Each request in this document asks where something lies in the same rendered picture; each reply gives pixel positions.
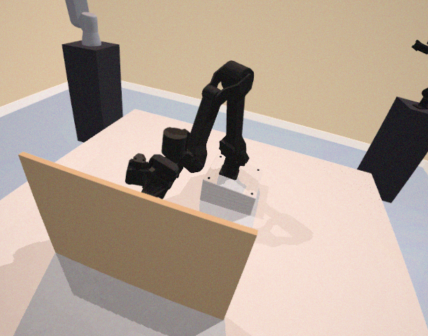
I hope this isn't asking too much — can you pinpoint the tan flat board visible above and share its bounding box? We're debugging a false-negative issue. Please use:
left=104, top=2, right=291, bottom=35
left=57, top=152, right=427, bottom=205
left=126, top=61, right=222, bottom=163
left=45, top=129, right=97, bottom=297
left=18, top=152, right=258, bottom=320

